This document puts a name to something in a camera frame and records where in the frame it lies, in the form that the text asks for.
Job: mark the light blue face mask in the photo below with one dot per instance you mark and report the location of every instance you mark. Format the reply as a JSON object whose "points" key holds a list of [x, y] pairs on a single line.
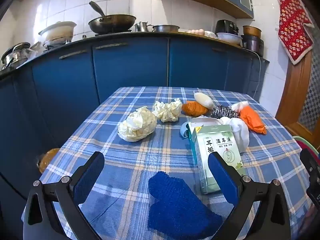
{"points": [[184, 130]]}

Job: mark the stainless steel pot with lid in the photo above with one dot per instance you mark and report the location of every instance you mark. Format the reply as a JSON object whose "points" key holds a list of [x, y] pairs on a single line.
{"points": [[15, 56]]}

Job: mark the white crumpled cloth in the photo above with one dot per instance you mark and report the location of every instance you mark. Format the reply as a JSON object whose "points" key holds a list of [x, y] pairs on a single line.
{"points": [[238, 130]]}

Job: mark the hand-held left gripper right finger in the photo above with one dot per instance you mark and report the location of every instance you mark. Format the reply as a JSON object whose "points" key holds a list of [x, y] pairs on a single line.
{"points": [[222, 180]]}

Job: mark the dark steel wok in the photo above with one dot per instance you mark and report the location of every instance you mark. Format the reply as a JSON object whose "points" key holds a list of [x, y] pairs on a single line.
{"points": [[112, 23]]}

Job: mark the steel kettle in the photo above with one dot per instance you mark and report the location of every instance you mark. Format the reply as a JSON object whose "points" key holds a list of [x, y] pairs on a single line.
{"points": [[142, 27]]}

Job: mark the brown pot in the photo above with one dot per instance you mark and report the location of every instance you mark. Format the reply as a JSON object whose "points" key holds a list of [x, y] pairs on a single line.
{"points": [[252, 31]]}

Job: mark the clear white plastic bag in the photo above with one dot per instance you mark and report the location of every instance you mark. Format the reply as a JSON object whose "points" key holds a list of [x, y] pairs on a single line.
{"points": [[238, 106]]}

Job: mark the steel wool scrubber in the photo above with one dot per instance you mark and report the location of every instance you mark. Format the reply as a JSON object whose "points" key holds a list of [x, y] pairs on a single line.
{"points": [[223, 112]]}

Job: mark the white clay pot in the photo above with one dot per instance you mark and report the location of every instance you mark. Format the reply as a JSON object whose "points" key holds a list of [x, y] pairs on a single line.
{"points": [[58, 31]]}

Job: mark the row of eggs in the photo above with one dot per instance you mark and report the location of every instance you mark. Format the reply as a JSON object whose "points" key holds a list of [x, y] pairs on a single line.
{"points": [[196, 31]]}

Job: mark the small crumpled cream paper ball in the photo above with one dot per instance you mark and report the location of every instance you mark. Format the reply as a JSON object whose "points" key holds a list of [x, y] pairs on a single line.
{"points": [[167, 110]]}

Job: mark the red quilted cloth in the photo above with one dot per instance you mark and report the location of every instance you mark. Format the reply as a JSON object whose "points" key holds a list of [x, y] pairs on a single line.
{"points": [[292, 22]]}

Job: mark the black air fryer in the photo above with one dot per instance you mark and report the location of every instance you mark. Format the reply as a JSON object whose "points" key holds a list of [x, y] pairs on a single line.
{"points": [[226, 26]]}

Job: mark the round orange plastic bag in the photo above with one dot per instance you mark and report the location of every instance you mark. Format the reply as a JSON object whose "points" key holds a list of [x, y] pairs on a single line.
{"points": [[193, 108]]}

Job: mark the blue kitchen cabinet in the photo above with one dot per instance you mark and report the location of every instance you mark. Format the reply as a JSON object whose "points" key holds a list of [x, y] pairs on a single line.
{"points": [[130, 65]]}

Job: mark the cream mesh sponge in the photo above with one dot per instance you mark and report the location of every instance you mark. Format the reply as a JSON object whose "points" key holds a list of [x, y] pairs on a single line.
{"points": [[203, 100]]}

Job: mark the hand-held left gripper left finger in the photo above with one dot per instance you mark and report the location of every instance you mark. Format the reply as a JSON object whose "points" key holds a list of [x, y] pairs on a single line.
{"points": [[88, 177]]}

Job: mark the blue knitted scrub cloth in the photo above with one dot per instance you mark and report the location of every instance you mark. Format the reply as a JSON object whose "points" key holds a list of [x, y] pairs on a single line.
{"points": [[175, 200]]}

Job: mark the wooden door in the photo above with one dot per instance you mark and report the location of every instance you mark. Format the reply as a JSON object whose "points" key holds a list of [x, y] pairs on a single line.
{"points": [[292, 92]]}

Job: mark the large crumpled cream paper ball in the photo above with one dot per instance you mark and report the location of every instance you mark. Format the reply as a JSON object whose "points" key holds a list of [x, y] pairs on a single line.
{"points": [[136, 125]]}

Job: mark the blue plaid tablecloth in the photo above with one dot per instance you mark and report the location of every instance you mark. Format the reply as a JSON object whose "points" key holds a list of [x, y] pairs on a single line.
{"points": [[125, 160]]}

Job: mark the steel basin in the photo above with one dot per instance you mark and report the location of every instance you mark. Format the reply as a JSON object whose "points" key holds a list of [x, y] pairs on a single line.
{"points": [[166, 28]]}

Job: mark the green medicine box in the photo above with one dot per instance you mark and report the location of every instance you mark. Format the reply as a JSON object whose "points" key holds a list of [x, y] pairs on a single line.
{"points": [[215, 142]]}

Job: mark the white medicine box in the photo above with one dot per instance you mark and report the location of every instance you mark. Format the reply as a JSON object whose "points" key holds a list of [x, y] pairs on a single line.
{"points": [[205, 121]]}

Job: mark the white enamel basin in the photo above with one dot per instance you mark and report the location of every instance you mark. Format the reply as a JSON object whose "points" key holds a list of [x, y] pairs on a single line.
{"points": [[230, 38]]}

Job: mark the chair with red cushion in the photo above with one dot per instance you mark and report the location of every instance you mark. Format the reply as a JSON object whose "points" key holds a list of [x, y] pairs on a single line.
{"points": [[303, 142]]}

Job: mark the long orange plastic bag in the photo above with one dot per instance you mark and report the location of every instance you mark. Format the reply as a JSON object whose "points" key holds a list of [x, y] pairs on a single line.
{"points": [[251, 120]]}

